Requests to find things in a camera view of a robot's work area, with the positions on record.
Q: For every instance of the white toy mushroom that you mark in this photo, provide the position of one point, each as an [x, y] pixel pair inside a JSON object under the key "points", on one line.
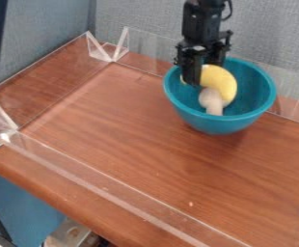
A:
{"points": [[213, 101]]}

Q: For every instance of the clear acrylic barrier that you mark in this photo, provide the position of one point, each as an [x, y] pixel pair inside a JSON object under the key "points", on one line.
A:
{"points": [[93, 141]]}

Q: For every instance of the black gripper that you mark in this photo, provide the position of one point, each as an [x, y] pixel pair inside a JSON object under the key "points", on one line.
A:
{"points": [[205, 43]]}

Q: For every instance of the blue plastic bowl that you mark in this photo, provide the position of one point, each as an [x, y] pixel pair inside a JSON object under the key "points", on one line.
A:
{"points": [[256, 97]]}

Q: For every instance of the yellow toy banana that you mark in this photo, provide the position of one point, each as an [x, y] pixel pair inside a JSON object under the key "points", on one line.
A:
{"points": [[218, 78]]}

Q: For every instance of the grey metal bracket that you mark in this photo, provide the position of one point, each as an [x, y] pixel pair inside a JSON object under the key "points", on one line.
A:
{"points": [[71, 235]]}

